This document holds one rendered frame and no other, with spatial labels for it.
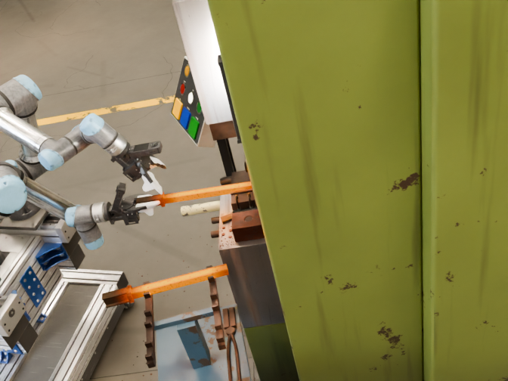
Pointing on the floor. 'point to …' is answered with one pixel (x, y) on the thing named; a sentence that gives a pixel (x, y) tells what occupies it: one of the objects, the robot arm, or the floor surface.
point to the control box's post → (225, 156)
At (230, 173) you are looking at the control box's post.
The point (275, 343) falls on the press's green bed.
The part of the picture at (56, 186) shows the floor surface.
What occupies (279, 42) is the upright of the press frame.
